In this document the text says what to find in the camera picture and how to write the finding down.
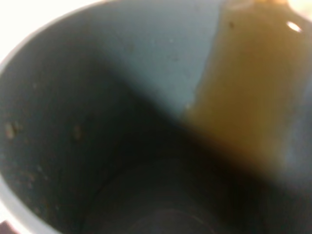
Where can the teal green plastic cup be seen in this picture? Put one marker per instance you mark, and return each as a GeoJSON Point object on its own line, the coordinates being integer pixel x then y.
{"type": "Point", "coordinates": [160, 117]}

